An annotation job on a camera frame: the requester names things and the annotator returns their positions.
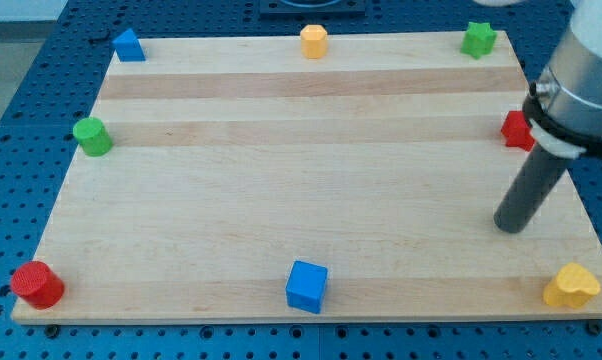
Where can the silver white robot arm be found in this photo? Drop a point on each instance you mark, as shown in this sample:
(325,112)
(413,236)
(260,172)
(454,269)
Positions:
(564,105)

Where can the red star block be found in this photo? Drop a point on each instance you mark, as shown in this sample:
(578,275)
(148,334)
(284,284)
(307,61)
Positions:
(516,132)

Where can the green star block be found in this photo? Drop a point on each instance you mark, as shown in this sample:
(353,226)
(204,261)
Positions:
(479,39)

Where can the light wooden board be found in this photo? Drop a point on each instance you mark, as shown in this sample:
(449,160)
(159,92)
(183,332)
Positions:
(234,157)

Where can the blue cube block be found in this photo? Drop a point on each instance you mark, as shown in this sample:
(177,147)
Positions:
(305,287)

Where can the yellow hexagon block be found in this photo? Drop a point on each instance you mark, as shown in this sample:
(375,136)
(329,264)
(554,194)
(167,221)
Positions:
(314,41)

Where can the green cylinder block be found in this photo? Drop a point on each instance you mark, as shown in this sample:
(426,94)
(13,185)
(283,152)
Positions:
(92,136)

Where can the blue triangle block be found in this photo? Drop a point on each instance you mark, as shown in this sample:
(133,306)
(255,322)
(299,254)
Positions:
(128,47)

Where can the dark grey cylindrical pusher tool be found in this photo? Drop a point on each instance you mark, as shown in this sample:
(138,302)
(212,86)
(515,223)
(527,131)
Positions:
(534,181)

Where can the red cylinder block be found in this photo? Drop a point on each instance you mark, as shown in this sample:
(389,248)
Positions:
(35,283)

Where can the yellow heart block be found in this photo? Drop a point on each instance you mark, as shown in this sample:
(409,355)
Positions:
(572,286)

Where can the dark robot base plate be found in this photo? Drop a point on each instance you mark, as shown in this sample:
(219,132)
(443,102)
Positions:
(281,8)

